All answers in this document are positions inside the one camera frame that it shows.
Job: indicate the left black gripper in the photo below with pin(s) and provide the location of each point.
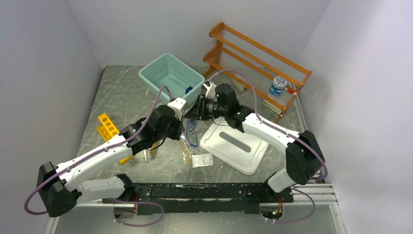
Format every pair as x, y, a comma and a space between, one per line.
179, 129

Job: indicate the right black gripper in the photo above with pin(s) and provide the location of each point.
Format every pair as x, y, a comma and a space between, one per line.
197, 111

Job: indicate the blue item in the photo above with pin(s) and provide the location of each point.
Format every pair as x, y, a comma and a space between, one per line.
188, 89

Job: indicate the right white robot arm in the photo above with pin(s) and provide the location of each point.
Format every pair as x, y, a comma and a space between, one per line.
302, 153

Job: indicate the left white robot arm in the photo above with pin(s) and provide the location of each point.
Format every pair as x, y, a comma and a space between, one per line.
61, 187

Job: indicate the blue safety glasses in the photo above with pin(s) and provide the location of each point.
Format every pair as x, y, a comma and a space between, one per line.
191, 134

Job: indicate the metal crucible tongs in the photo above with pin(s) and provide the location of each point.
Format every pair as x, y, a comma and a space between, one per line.
188, 149

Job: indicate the brown test tube brush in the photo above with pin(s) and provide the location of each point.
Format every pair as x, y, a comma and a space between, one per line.
153, 150

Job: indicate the light green plastic bin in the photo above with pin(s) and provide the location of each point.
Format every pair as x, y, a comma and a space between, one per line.
167, 70

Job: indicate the clear glass test tube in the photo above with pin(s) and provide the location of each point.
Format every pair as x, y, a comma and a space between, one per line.
146, 156

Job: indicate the small white plastic bag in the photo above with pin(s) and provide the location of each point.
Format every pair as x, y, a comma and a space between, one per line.
202, 160

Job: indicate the white plastic bin lid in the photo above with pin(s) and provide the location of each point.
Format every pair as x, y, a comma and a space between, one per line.
240, 150

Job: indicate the yellow test tube rack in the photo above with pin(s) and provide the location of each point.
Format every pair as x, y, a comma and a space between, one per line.
106, 129

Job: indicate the white green small box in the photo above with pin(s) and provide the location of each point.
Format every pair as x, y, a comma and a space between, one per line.
272, 107

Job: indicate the orange wooden shelf rack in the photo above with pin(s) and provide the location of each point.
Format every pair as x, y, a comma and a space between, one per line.
246, 60

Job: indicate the blue white lidded jar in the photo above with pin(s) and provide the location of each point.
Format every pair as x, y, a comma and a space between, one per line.
278, 85

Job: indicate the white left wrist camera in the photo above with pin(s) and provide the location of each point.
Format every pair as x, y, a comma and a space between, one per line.
179, 106

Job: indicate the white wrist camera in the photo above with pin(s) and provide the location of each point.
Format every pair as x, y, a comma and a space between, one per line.
179, 106
210, 89

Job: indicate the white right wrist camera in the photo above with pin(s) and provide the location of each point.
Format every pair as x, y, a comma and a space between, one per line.
210, 89

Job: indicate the black mounting rail base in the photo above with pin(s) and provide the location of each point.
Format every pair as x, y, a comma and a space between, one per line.
154, 198

